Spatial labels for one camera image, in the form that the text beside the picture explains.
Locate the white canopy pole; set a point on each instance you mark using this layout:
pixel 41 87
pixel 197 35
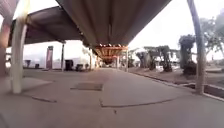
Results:
pixel 17 60

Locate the grey concrete path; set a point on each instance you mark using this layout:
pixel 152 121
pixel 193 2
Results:
pixel 133 90

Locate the white building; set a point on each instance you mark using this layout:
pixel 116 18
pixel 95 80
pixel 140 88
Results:
pixel 75 53

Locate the thin canopy pole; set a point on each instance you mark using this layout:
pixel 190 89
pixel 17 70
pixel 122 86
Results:
pixel 126 61

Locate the side canopy roof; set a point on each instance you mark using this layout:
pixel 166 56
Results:
pixel 46 26

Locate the dark kerb strip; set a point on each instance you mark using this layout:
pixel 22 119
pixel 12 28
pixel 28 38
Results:
pixel 211 90

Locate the row of trees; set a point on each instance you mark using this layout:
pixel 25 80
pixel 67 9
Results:
pixel 186 53

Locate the grey canopy pole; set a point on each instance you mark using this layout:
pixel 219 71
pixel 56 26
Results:
pixel 199 60

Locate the walkway canopy roof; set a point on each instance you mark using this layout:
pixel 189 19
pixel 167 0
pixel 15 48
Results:
pixel 113 20

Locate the dark bin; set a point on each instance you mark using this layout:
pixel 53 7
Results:
pixel 79 67
pixel 69 65

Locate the red banner sign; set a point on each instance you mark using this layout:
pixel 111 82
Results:
pixel 49 57

